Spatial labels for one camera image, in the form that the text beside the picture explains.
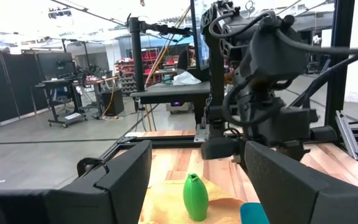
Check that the black aluminium table frame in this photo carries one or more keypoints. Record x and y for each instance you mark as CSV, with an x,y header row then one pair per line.
x,y
337,77

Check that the white plastic bag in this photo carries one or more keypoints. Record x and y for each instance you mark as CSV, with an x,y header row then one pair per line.
x,y
185,79

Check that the black computer monitor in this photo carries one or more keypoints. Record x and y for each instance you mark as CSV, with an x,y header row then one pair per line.
x,y
204,49

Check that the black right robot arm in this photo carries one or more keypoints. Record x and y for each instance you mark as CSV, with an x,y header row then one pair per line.
x,y
217,77

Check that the person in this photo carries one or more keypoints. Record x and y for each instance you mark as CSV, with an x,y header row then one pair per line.
x,y
183,60

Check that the blue plastic tupperware tub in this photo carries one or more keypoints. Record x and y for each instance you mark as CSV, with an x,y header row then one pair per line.
x,y
252,214

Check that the black box under workbench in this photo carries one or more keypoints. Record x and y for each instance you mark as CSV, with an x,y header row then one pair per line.
x,y
113,102

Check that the black side table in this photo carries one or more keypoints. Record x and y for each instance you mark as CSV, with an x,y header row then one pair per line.
x,y
172,91

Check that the green toy corn husk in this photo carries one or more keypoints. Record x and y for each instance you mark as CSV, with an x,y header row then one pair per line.
x,y
195,199

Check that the wooden workbench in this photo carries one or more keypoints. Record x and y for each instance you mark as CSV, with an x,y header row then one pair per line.
x,y
98,81

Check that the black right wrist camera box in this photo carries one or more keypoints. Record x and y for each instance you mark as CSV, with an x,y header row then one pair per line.
x,y
275,53

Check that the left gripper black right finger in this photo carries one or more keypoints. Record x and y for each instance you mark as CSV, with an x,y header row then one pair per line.
x,y
284,193

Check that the silver corner bracket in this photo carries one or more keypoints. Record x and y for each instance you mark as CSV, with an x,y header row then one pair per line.
x,y
201,133

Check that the black table clamp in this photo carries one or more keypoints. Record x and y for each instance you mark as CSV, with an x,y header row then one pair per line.
x,y
85,161

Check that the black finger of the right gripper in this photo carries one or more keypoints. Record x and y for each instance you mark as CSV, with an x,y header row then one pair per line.
x,y
219,148
292,151

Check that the red storage bin shelf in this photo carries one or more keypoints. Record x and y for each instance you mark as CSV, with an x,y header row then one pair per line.
x,y
126,73

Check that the silver diagonal strut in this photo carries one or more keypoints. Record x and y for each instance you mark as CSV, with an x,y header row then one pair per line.
x,y
348,133

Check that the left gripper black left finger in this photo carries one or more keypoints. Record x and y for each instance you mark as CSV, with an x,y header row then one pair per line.
x,y
123,186

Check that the black rolling desk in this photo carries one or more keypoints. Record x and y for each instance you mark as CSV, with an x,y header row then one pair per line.
x,y
57,83

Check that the yellow waffle cloth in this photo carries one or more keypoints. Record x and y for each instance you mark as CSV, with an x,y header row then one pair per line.
x,y
166,205

